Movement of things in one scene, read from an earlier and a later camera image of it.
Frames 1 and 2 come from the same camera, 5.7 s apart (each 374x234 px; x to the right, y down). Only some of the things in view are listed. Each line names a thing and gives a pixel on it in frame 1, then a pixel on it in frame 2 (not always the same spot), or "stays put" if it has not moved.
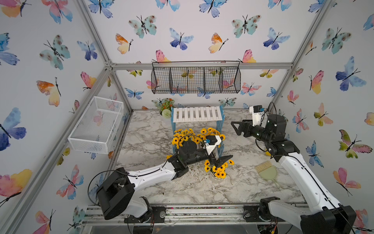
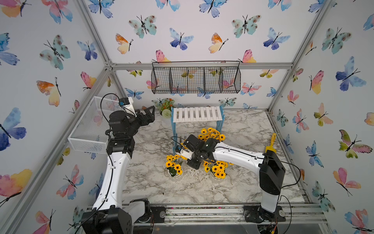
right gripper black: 243,128 → 192,165
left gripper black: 217,160 → 149,118
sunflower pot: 218,172 stays put
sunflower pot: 210,131 stays put
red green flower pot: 166,105 stays put
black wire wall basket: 196,77 stays put
